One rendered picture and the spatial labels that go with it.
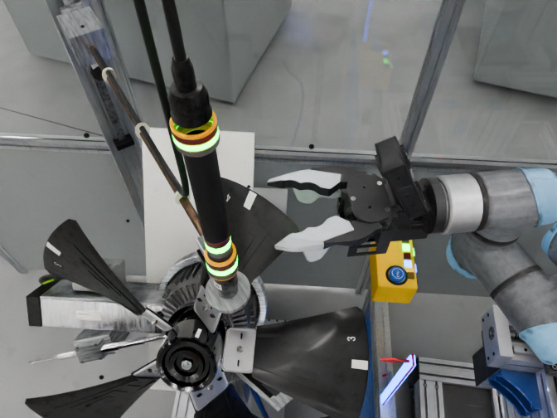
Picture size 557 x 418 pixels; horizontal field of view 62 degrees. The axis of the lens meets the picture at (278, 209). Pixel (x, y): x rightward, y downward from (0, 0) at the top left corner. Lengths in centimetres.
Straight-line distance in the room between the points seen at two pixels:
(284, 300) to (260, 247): 149
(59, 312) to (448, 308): 181
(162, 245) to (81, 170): 70
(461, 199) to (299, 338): 51
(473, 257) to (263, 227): 35
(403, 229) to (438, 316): 181
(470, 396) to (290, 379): 123
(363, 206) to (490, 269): 22
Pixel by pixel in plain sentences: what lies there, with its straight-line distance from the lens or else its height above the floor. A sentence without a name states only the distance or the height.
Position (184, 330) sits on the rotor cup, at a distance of 94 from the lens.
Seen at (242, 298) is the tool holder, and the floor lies 146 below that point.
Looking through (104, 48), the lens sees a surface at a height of 153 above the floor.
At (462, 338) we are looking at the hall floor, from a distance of 241.
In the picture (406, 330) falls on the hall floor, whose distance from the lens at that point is 234.
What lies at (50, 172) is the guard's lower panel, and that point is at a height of 84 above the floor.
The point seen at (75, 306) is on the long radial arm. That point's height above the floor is 113.
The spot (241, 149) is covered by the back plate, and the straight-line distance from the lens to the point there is 107.
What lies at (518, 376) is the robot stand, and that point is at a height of 90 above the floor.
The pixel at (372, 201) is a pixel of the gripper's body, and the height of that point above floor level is 167.
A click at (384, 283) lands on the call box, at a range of 119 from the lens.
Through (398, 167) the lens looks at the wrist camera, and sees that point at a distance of 50.
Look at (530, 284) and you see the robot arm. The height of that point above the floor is 158.
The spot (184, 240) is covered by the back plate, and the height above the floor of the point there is 116.
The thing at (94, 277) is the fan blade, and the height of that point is 132.
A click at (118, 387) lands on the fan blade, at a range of 106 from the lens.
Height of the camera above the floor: 211
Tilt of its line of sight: 55 degrees down
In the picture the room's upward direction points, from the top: straight up
